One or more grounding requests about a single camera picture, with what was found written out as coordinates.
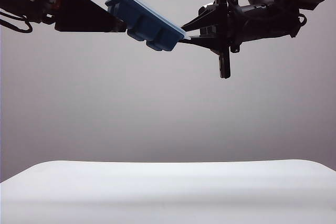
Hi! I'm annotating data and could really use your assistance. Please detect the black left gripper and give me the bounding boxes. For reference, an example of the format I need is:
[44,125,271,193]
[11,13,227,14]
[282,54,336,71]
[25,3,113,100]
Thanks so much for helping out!
[26,0,129,34]

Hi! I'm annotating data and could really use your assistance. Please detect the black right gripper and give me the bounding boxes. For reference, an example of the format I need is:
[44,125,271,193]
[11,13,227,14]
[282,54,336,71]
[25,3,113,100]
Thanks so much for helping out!
[179,0,300,79]

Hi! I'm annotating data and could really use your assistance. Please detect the clear plastic tray lid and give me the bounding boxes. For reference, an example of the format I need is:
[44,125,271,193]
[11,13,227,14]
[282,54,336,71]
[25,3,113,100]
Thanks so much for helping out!
[104,0,191,41]

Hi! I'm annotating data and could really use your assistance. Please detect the blue ice cube tray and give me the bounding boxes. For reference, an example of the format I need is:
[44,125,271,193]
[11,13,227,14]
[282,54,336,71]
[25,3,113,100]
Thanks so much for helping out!
[104,0,185,52]

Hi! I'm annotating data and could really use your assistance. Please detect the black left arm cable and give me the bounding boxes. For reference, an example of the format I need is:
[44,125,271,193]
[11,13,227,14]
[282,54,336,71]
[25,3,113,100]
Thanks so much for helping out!
[0,10,33,34]

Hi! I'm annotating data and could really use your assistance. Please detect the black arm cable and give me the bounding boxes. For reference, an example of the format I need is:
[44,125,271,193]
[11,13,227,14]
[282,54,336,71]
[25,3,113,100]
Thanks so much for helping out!
[289,10,308,39]
[0,10,33,34]

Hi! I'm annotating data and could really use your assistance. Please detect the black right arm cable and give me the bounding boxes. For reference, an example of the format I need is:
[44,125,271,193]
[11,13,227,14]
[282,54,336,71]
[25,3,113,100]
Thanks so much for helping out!
[289,10,308,39]

